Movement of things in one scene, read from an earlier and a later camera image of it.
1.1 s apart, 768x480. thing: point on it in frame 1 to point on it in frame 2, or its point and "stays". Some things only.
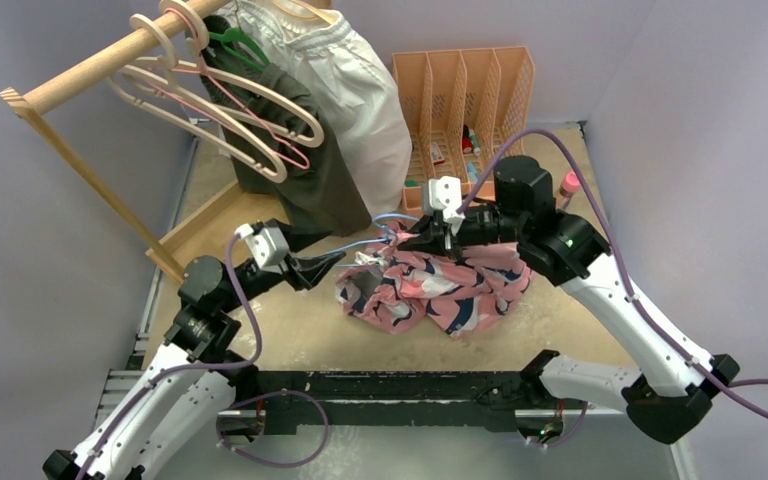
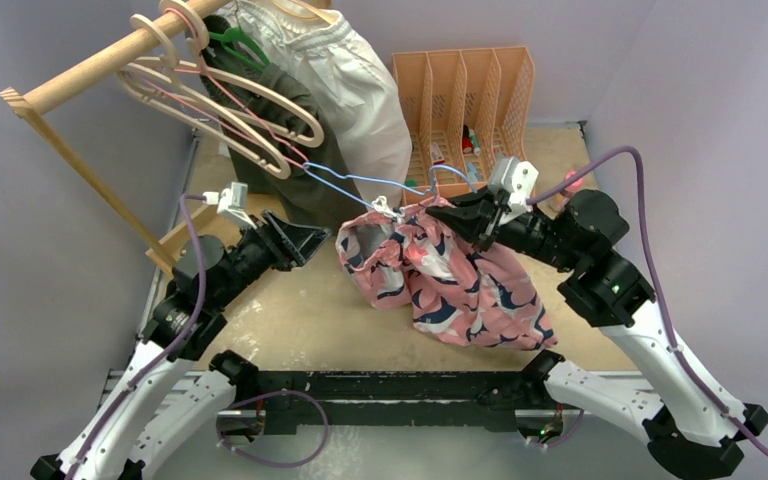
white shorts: (312, 43) stays
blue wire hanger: (370, 240) to (308, 165)
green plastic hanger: (232, 34) stays
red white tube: (437, 156) stays
